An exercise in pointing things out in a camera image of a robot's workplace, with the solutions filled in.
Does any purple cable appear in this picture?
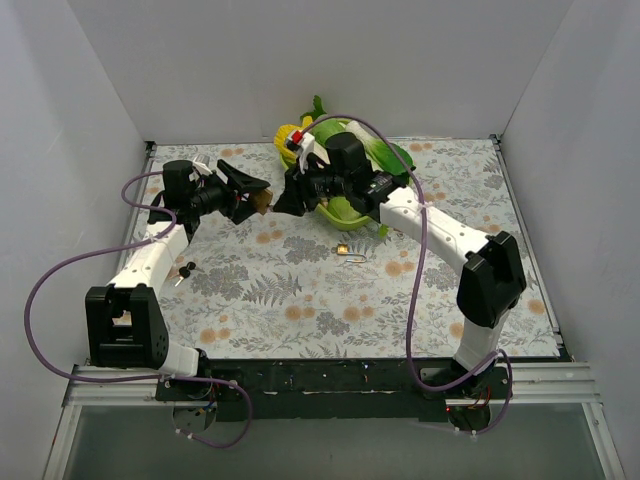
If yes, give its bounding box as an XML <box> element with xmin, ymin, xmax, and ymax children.
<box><xmin>24</xmin><ymin>169</ymin><xmax>255</xmax><ymax>448</ymax></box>
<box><xmin>299</xmin><ymin>114</ymin><xmax>514</xmax><ymax>435</ymax></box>

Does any green plastic tray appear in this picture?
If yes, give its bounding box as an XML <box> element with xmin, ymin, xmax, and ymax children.
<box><xmin>278</xmin><ymin>117</ymin><xmax>415</xmax><ymax>232</ymax></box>

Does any green round cabbage toy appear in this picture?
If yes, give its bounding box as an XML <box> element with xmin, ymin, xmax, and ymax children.
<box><xmin>327</xmin><ymin>197</ymin><xmax>361</xmax><ymax>222</ymax></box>

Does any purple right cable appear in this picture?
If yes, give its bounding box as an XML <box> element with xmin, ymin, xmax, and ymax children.
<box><xmin>299</xmin><ymin>114</ymin><xmax>514</xmax><ymax>435</ymax></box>

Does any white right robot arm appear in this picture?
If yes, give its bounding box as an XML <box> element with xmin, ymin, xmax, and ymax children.
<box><xmin>273</xmin><ymin>129</ymin><xmax>526</xmax><ymax>398</ymax></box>

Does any aluminium frame rail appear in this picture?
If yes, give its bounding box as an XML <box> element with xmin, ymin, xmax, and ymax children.
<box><xmin>44</xmin><ymin>358</ymin><xmax>624</xmax><ymax>479</ymax></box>

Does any large brass padlock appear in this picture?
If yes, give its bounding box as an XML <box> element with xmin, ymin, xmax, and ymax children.
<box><xmin>249</xmin><ymin>189</ymin><xmax>273</xmax><ymax>215</ymax></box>

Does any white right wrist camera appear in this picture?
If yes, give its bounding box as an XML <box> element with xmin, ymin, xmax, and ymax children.
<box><xmin>283</xmin><ymin>130</ymin><xmax>316</xmax><ymax>169</ymax></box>

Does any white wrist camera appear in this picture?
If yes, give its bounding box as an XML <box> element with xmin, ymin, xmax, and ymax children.
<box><xmin>283</xmin><ymin>130</ymin><xmax>316</xmax><ymax>169</ymax></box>
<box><xmin>191</xmin><ymin>153</ymin><xmax>213</xmax><ymax>176</ymax></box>

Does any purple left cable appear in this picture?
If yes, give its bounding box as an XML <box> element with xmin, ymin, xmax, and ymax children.
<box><xmin>24</xmin><ymin>169</ymin><xmax>255</xmax><ymax>448</ymax></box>

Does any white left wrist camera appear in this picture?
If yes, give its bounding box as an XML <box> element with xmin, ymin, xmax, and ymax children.
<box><xmin>191</xmin><ymin>153</ymin><xmax>213</xmax><ymax>176</ymax></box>

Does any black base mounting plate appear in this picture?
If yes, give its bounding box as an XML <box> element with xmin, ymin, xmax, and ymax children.
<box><xmin>155</xmin><ymin>358</ymin><xmax>508</xmax><ymax>422</ymax></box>

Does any napa cabbage toy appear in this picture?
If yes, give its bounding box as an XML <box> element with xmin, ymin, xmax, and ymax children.
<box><xmin>310</xmin><ymin>118</ymin><xmax>348</xmax><ymax>147</ymax></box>

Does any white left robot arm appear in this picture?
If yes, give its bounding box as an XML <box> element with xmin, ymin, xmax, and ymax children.
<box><xmin>85</xmin><ymin>155</ymin><xmax>272</xmax><ymax>400</ymax></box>

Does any small brass padlock open shackle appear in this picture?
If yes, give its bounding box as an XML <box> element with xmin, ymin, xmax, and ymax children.
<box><xmin>333</xmin><ymin>243</ymin><xmax>367</xmax><ymax>263</ymax></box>

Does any black-headed key pair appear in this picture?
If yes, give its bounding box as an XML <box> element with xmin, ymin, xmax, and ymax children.
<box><xmin>166</xmin><ymin>261</ymin><xmax>203</xmax><ymax>286</ymax></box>

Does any floral patterned table mat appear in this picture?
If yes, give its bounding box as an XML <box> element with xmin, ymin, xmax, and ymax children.
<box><xmin>148</xmin><ymin>138</ymin><xmax>560</xmax><ymax>359</ymax></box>

